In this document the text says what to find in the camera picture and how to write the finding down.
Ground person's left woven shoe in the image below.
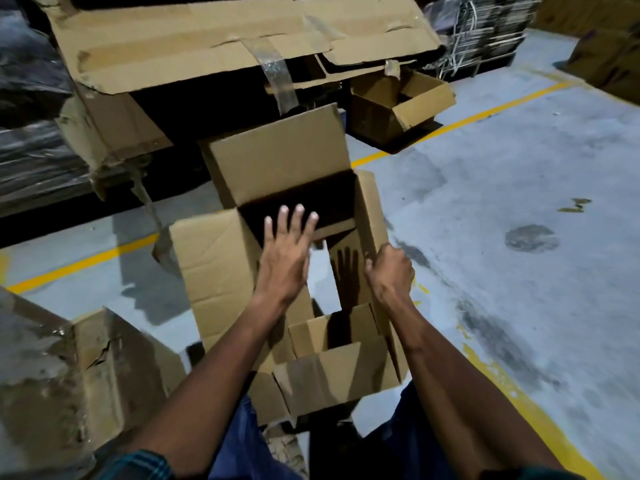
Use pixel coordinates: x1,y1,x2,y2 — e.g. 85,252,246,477
265,429,309,475

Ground person's right forearm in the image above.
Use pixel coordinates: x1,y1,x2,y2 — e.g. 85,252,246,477
389,294,566,480

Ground person's right hand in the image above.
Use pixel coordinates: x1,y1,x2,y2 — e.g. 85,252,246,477
363,243,416,308

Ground pile of brown cardboard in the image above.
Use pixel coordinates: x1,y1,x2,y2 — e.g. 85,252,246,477
22,0,449,201

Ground brown cardboard box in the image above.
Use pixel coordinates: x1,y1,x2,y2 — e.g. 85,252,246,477
348,68,457,148

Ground person's left hand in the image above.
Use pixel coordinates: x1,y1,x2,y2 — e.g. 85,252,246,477
255,204,319,311

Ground person's left forearm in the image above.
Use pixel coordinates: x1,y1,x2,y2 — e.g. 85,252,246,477
125,292,301,465

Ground cardboard box with torn surface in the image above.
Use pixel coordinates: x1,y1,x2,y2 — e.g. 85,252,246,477
169,103,411,428

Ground hanging brown tape strip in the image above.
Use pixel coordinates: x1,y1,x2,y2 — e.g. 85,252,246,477
131,174,181,278

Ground taped shiny cardboard box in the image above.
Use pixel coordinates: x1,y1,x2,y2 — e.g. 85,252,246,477
0,287,101,480

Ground person's blue jeans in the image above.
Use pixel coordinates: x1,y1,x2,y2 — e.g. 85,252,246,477
209,384,451,480

